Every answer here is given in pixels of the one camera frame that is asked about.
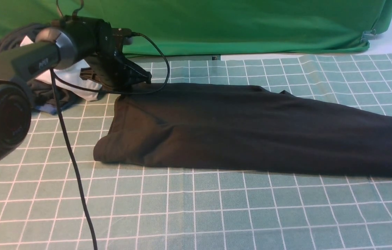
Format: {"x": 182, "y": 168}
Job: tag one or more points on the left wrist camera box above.
{"x": 122, "y": 37}

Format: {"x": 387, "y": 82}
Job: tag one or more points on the green checkered table mat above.
{"x": 135, "y": 208}

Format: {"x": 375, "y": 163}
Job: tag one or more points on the white crumpled garment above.
{"x": 70, "y": 75}

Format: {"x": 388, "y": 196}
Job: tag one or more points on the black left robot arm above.
{"x": 67, "y": 41}

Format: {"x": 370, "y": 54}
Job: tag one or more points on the metal binder clip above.
{"x": 368, "y": 36}

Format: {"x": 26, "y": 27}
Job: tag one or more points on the green backdrop cloth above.
{"x": 209, "y": 27}

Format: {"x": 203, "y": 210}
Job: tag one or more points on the blue crumpled garment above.
{"x": 51, "y": 109}

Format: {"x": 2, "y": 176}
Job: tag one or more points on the dark gray long-sleeve shirt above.
{"x": 245, "y": 127}

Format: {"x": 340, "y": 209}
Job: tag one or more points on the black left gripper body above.
{"x": 108, "y": 59}

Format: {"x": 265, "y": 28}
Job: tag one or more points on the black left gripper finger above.
{"x": 132, "y": 73}
{"x": 91, "y": 74}

